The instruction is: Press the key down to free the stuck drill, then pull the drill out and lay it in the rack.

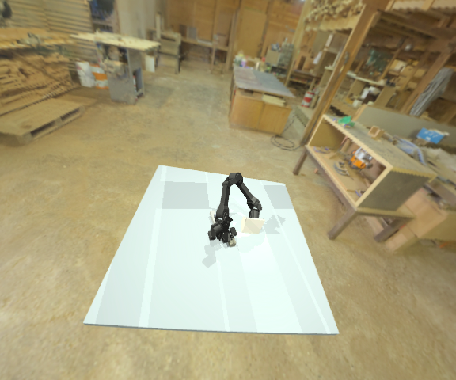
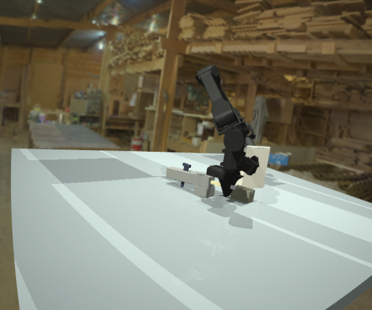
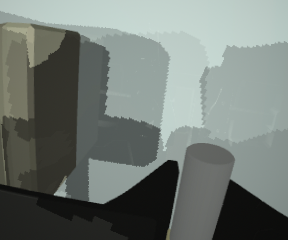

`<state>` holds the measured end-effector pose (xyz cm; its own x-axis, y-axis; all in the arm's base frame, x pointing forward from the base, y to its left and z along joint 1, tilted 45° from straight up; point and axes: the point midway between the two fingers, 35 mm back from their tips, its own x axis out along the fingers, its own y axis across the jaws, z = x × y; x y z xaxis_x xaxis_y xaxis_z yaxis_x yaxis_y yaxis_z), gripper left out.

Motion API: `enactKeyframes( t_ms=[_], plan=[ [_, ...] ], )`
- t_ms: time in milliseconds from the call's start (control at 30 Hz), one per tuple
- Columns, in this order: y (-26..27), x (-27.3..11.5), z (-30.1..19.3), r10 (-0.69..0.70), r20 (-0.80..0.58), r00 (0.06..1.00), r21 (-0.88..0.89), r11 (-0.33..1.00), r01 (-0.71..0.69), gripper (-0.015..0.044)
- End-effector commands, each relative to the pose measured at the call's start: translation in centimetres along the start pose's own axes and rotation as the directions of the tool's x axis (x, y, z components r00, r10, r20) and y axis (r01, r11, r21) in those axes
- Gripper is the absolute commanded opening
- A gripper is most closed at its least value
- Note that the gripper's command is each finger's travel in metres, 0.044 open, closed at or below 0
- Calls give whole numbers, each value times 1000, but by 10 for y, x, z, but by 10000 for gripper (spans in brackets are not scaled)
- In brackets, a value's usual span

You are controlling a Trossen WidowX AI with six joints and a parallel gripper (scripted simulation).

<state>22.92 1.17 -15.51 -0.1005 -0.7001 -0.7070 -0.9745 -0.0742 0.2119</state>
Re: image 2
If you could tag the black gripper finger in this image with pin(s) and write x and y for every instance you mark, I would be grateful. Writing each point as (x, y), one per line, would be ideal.
(234, 182)
(225, 185)

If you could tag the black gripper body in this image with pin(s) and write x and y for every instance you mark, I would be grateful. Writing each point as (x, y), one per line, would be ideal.
(226, 171)

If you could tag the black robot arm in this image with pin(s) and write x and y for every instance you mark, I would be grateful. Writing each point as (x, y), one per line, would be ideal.
(228, 120)

